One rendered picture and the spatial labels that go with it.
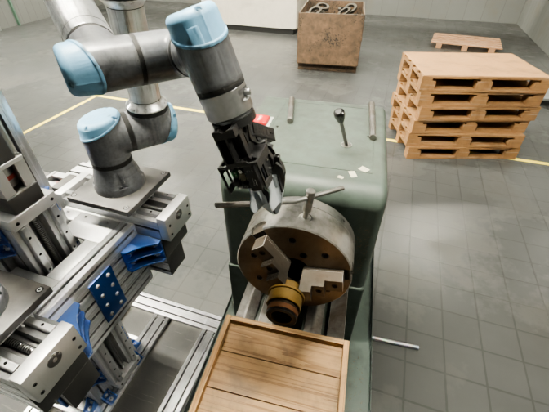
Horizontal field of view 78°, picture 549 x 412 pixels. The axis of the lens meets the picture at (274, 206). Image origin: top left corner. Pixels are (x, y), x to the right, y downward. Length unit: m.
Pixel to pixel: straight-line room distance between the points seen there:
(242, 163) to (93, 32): 0.28
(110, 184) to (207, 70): 0.68
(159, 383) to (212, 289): 0.71
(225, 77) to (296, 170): 0.52
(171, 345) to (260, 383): 0.95
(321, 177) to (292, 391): 0.56
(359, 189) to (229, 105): 0.53
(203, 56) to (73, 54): 0.18
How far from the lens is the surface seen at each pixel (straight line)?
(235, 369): 1.00
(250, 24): 8.44
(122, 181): 1.10
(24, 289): 0.97
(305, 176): 0.96
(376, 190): 0.95
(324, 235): 0.83
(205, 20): 0.50
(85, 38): 0.59
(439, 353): 2.20
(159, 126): 1.06
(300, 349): 1.03
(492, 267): 2.78
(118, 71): 0.57
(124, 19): 0.96
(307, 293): 0.86
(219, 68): 0.50
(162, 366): 1.82
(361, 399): 1.37
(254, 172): 0.53
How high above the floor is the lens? 1.79
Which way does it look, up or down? 40 degrees down
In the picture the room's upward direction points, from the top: straight up
